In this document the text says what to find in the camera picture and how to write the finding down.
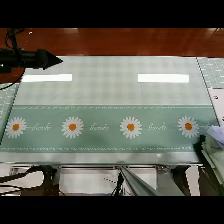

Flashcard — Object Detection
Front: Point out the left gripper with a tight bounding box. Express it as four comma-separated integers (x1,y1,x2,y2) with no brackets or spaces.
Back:
20,48,52,70

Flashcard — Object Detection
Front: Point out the black garment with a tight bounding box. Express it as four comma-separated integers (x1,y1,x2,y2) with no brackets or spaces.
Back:
193,134,206,159

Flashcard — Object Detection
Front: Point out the pale green garment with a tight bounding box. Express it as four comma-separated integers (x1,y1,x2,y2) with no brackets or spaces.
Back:
199,134,224,188

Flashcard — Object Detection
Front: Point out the black cable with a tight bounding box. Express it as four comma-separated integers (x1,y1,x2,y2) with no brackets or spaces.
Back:
3,28,27,52
110,171,126,197

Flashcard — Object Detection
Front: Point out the silver frame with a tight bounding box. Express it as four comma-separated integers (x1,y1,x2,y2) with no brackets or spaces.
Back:
0,161,224,197

